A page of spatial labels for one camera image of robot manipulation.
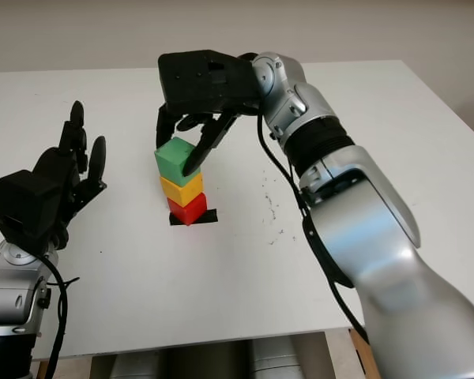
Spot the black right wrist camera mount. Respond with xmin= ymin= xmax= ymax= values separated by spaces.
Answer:
xmin=157 ymin=50 xmax=261 ymax=115

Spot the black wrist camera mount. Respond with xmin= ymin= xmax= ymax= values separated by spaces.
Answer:
xmin=157 ymin=50 xmax=261 ymax=115
xmin=0 ymin=169 xmax=63 ymax=250

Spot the red cube block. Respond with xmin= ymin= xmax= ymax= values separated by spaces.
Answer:
xmin=167 ymin=192 xmax=208 ymax=227

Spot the grey robot lower body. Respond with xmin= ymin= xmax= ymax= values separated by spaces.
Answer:
xmin=90 ymin=337 xmax=335 ymax=379

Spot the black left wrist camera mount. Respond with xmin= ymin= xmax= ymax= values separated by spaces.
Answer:
xmin=0 ymin=169 xmax=63 ymax=250

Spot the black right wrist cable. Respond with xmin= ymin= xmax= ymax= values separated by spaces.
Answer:
xmin=256 ymin=114 xmax=371 ymax=344

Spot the yellow cube block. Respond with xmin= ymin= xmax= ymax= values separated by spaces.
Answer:
xmin=159 ymin=171 xmax=204 ymax=207

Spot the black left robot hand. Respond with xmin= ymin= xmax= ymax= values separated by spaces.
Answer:
xmin=31 ymin=99 xmax=107 ymax=250

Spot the green cube block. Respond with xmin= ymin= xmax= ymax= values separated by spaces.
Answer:
xmin=153 ymin=137 xmax=197 ymax=186

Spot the black tape strip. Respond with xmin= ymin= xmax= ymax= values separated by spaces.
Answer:
xmin=168 ymin=210 xmax=218 ymax=228

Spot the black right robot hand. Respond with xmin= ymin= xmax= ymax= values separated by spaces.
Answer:
xmin=156 ymin=103 xmax=258 ymax=178

